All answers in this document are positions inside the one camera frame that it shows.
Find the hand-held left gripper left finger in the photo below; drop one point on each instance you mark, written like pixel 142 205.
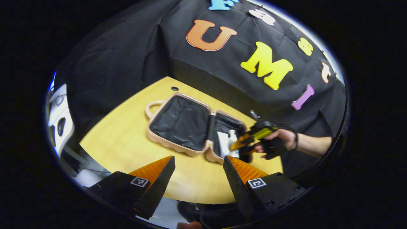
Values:
pixel 160 187

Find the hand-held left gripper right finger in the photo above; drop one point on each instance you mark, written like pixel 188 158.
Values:
pixel 237 187

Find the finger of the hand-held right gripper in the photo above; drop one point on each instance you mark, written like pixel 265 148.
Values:
pixel 241 143
pixel 248 151

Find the white pump bottle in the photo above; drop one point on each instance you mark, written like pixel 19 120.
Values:
pixel 232 138

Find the white squeeze tube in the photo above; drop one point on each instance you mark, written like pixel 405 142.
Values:
pixel 223 143

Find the pink suitcase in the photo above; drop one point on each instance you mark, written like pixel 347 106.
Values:
pixel 181 122

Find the white plastic equipment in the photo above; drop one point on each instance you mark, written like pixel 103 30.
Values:
pixel 58 111

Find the black backdrop cloth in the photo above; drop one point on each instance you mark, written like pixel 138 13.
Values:
pixel 127 57

